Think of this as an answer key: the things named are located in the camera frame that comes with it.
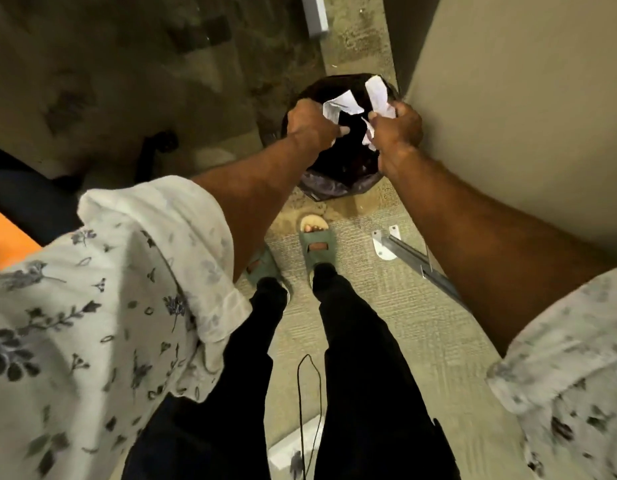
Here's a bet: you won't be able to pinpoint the person's left hand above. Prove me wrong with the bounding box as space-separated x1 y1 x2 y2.
286 98 351 153

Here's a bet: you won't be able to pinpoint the person's right hand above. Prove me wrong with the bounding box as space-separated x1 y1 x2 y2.
367 101 424 178

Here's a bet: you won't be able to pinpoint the white torn paper piece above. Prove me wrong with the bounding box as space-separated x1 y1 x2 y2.
322 91 365 123

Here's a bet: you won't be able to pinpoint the person's left forearm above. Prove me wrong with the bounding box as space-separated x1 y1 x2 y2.
191 132 325 284

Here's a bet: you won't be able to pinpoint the person's right forearm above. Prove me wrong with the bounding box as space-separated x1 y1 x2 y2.
378 146 617 358

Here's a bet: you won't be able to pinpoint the trash bin with dark liner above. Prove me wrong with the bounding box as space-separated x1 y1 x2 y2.
281 73 404 202

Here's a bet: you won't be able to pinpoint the green slide sandal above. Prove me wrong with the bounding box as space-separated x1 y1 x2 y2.
298 215 338 289
244 244 293 306

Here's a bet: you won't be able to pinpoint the grey white bar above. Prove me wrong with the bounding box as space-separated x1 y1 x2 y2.
300 0 330 37

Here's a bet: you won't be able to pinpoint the silver metal desk foot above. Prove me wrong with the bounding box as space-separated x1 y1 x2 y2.
371 225 466 309

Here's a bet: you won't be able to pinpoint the black trousers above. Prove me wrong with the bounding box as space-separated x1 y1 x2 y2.
121 262 462 480

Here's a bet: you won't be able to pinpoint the black office chair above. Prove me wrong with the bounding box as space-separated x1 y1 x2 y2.
0 130 180 247

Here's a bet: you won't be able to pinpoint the white floral shirt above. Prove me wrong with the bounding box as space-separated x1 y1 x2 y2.
0 175 617 480

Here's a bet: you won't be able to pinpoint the white flat object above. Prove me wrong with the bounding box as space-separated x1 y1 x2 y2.
267 416 325 471

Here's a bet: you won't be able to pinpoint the orange panel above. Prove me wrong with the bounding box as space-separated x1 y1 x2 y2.
0 204 42 272

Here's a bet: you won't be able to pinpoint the thin black cable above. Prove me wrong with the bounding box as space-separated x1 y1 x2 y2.
296 354 323 470

